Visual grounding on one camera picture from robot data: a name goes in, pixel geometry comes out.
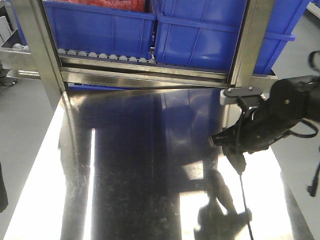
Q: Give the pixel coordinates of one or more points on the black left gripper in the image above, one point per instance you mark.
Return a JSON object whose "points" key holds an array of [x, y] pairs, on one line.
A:
{"points": [[3, 193]]}

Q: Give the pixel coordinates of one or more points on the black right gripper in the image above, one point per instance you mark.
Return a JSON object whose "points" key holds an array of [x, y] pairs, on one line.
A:
{"points": [[290, 100]]}

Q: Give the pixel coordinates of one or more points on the grey brake pad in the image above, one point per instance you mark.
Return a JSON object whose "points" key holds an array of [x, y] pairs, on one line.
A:
{"points": [[238, 162]]}

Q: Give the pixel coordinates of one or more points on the right blue plastic crate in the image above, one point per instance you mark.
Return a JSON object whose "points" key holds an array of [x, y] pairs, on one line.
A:
{"points": [[204, 33]]}

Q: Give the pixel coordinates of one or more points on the blue plastic crate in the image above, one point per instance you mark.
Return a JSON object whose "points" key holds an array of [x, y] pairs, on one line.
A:
{"points": [[100, 29], [204, 33]]}

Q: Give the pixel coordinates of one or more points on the stainless steel roller rack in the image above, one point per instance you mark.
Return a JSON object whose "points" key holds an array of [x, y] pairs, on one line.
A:
{"points": [[55, 71]]}

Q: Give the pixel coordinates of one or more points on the left blue plastic crate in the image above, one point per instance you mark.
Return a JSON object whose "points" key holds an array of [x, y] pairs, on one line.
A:
{"points": [[100, 29]]}

